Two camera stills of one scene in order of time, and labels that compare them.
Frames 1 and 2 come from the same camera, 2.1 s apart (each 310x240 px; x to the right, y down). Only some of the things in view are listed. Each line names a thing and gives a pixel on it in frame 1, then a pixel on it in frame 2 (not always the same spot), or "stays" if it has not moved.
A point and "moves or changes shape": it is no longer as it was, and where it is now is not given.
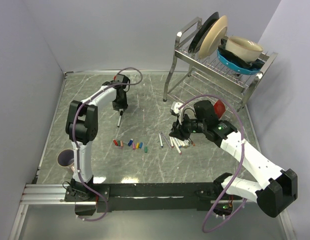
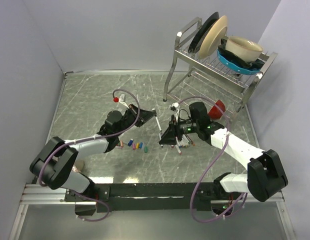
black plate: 198,32 stays
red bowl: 219,108 stays
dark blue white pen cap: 130,142 stays
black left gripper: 122,106 -> 144,115
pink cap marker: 178,150 stays
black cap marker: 121,113 moves or changes shape
